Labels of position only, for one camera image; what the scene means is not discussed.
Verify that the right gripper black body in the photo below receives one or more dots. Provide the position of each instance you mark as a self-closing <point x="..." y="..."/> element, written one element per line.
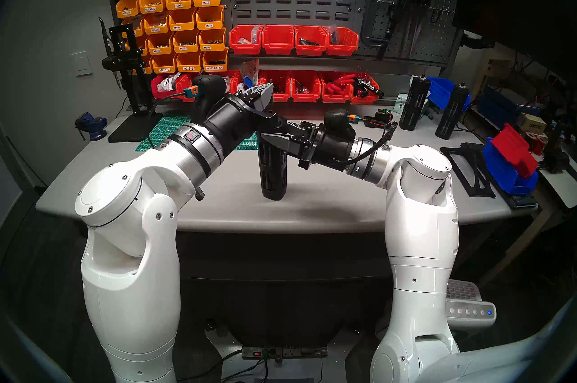
<point x="331" y="149"/>

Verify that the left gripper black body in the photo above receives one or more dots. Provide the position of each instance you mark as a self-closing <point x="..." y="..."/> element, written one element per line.
<point x="232" y="125"/>

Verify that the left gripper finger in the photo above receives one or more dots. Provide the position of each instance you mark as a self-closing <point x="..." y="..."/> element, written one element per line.
<point x="257" y="91"/>
<point x="266" y="116"/>

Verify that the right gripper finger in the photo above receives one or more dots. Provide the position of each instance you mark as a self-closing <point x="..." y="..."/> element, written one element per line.
<point x="297" y="147"/>
<point x="302" y="127"/>

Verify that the black electric screwdriver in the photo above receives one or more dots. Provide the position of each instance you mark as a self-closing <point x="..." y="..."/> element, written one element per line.
<point x="414" y="102"/>
<point x="274" y="174"/>
<point x="452" y="113"/>

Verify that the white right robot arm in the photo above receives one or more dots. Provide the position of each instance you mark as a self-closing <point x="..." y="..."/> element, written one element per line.
<point x="419" y="228"/>

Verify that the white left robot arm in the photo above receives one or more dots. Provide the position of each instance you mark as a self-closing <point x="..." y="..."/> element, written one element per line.
<point x="130" y="296"/>

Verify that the white bottle blue cap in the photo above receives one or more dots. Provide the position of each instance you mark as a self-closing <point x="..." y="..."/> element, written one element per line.
<point x="247" y="83"/>

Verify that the silver foil packet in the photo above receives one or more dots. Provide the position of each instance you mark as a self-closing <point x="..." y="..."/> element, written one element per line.
<point x="250" y="70"/>

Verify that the red storage bin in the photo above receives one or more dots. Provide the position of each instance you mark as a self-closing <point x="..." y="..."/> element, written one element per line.
<point x="306" y="99"/>
<point x="281" y="95"/>
<point x="311" y="50"/>
<point x="342" y="50"/>
<point x="179" y="83"/>
<point x="278" y="49"/>
<point x="245" y="49"/>
<point x="232" y="80"/>
<point x="153" y="91"/>
<point x="337" y="99"/>
<point x="366" y="100"/>
<point x="233" y="89"/>

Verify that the orange bin labelled M4-0.7X6 HEX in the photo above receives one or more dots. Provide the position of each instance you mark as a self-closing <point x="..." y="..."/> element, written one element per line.
<point x="215" y="66"/>

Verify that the clear plastic parts bag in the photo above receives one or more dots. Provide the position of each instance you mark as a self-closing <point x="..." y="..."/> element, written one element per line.
<point x="334" y="33"/>
<point x="256" y="34"/>

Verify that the orange bin labelled M3-6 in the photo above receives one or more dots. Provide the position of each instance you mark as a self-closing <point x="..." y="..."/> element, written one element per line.
<point x="212" y="46"/>

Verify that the orange bin labelled M2.5-5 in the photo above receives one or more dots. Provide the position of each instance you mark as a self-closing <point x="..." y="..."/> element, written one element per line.
<point x="189" y="67"/>

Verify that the black and red tool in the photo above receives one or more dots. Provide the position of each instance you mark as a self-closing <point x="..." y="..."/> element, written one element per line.
<point x="369" y="86"/>

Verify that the white crumpled plastic bag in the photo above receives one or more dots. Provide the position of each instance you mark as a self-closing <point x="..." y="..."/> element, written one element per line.
<point x="169" y="82"/>

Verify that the green cutting mat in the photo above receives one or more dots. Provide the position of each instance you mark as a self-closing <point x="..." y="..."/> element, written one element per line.
<point x="155" y="138"/>

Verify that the green white tissue box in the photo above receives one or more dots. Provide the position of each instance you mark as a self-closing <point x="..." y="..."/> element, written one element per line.
<point x="397" y="106"/>

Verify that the orange bin labelled M3-4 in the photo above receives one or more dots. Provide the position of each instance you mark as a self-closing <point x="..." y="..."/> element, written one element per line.
<point x="209" y="24"/>

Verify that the orange bin labelled M3-8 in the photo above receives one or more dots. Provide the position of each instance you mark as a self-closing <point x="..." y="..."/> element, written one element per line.
<point x="185" y="48"/>

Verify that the orange bin labelled M2.5-6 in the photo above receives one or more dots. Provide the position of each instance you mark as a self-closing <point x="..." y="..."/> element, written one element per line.
<point x="164" y="69"/>

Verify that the black metal stand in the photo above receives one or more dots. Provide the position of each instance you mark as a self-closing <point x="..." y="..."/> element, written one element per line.
<point x="135" y="129"/>

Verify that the orange bin labelled M4-6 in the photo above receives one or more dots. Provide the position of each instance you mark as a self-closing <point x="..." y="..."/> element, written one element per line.
<point x="182" y="25"/>

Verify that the orange screw bin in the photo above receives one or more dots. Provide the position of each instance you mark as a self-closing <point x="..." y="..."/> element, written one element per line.
<point x="140" y="31"/>
<point x="148" y="68"/>
<point x="144" y="48"/>

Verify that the orange bin labelled M3-12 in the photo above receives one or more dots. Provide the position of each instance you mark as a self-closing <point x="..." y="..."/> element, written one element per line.
<point x="160" y="50"/>

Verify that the orange bin labelled M4X4X6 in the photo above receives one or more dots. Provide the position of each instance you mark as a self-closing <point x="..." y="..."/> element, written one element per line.
<point x="156" y="29"/>

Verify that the grey C-clamp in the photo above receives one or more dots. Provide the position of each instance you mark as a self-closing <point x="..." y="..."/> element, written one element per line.
<point x="366" y="23"/>

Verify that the open blue plastic bin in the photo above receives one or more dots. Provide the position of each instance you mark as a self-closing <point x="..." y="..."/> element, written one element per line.
<point x="441" y="91"/>

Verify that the orange bin labelled M3X8 BAD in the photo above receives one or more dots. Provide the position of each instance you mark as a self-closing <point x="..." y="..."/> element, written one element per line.
<point x="152" y="7"/>

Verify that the small blue vise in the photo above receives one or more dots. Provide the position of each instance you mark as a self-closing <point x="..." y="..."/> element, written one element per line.
<point x="91" y="126"/>

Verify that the orange bin labelled M3X5X4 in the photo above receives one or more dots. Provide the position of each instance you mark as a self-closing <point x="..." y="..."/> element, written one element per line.
<point x="128" y="12"/>

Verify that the dark blue crate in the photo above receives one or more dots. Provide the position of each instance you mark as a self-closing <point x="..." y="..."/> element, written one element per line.
<point x="496" y="106"/>

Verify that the blue stacking bin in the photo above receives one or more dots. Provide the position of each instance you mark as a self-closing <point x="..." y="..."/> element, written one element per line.
<point x="505" y="172"/>

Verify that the red stacking bin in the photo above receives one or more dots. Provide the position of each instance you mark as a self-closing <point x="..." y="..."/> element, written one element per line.
<point x="514" y="147"/>

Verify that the black keyboard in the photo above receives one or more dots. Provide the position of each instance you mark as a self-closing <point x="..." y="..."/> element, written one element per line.
<point x="523" y="202"/>

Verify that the black power strip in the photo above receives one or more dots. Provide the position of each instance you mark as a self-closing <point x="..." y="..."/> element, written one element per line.
<point x="288" y="351"/>

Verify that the small cardboard box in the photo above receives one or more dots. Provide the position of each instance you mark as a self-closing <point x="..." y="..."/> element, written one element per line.
<point x="534" y="122"/>

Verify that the black bench device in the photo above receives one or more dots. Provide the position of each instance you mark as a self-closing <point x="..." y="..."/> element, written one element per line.
<point x="556" y="160"/>

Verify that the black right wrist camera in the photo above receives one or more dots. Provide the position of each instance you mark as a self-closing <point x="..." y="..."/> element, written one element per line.
<point x="338" y="120"/>

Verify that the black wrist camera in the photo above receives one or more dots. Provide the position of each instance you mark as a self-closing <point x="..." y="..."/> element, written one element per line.
<point x="212" y="86"/>
<point x="338" y="120"/>

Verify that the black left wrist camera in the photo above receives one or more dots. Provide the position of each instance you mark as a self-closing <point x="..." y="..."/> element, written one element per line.
<point x="212" y="86"/>

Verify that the flat black metal frame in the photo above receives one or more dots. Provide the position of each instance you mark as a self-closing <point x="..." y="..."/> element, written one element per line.
<point x="482" y="195"/>

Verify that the white wall switch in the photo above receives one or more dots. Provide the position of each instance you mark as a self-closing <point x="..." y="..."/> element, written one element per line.
<point x="81" y="64"/>

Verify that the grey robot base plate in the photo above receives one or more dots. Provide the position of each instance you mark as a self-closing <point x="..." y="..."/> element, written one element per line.
<point x="227" y="353"/>

